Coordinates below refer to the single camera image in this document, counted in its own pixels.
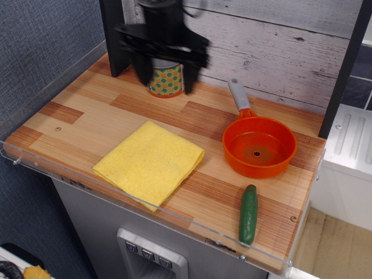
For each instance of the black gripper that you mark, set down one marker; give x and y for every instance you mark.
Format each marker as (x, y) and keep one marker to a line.
(164, 35)

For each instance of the orange pot with grey handle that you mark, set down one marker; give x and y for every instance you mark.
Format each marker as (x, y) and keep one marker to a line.
(257, 147)

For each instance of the yellow cloth napkin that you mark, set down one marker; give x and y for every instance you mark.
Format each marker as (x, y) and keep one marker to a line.
(150, 164)

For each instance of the patterned tin can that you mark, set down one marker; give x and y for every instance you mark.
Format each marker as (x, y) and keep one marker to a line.
(167, 80)

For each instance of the green toy cucumber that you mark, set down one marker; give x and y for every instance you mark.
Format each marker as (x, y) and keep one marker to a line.
(248, 215)

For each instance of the grey toy fridge cabinet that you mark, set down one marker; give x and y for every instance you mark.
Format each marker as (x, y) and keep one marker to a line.
(97, 217)

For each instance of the silver dispenser panel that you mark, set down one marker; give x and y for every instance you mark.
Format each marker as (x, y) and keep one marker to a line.
(146, 259)

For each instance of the clear acrylic front guard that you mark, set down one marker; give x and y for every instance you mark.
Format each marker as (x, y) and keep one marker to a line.
(274, 265)

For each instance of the white toy sink unit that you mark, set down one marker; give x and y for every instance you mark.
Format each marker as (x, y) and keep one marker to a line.
(342, 188)

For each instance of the yellow object bottom left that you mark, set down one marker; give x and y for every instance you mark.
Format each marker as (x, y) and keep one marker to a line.
(36, 272)

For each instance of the black left frame post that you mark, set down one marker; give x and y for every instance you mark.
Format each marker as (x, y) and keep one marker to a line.
(112, 16)

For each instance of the black frame post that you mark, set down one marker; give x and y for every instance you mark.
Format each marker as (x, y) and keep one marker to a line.
(112, 16)
(346, 68)

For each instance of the black right frame post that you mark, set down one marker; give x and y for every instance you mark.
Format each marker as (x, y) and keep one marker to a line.
(346, 68)

